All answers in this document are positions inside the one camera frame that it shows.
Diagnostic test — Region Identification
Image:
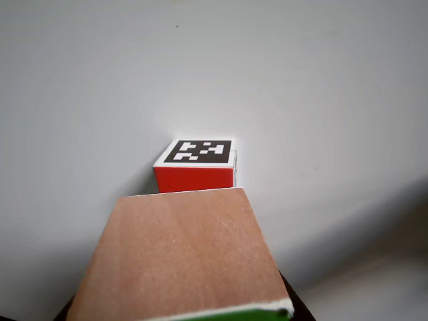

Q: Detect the wooden cube with green face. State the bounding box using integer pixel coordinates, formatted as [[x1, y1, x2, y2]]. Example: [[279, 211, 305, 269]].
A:
[[66, 187, 295, 321]]

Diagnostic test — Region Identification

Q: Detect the cube with black-white marker faces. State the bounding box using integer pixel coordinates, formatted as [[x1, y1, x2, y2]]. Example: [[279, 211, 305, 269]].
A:
[[152, 138, 239, 194]]

